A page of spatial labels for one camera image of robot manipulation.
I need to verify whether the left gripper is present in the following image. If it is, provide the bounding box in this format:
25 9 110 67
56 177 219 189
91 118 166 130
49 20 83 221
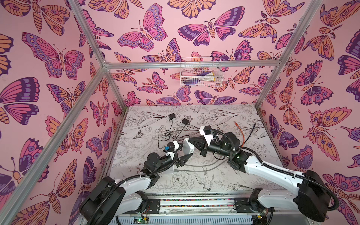
152 144 190 175

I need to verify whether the grey ethernet cable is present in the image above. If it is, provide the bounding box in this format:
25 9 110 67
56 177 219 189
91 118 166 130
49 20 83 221
173 161 230 173
182 158 228 167

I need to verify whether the black power cable with plug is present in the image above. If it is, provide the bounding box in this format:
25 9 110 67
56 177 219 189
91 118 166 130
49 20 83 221
157 125 192 150

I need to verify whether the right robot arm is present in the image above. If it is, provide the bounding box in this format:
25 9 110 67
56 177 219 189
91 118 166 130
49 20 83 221
183 132 340 222

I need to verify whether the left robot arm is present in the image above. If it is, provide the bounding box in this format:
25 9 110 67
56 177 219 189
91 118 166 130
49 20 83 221
79 139 195 225

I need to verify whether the black power adapter near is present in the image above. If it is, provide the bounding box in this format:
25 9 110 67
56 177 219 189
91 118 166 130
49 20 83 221
182 118 190 125

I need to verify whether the black power adapter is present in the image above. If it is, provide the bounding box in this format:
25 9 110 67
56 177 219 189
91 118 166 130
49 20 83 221
182 118 190 125
168 113 176 120

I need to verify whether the black power adapter far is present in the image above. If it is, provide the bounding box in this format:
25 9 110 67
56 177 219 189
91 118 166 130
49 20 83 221
168 113 176 120

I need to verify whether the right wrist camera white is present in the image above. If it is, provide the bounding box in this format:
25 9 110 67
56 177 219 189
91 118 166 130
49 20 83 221
199 125 213 145

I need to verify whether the black adapter cable tangled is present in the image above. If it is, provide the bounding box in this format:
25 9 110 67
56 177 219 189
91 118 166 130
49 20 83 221
162 119 183 141

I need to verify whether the red ethernet cable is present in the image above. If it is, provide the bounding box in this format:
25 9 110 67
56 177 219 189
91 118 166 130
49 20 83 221
234 121 245 147

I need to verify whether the front aluminium rail base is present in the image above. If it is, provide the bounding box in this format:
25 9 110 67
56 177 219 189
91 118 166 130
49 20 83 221
75 192 321 225

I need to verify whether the white wire basket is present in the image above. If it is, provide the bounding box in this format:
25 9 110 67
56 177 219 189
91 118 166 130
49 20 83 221
179 56 224 88

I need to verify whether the aluminium frame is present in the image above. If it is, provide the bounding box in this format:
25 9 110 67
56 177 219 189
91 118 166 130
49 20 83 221
0 0 324 225

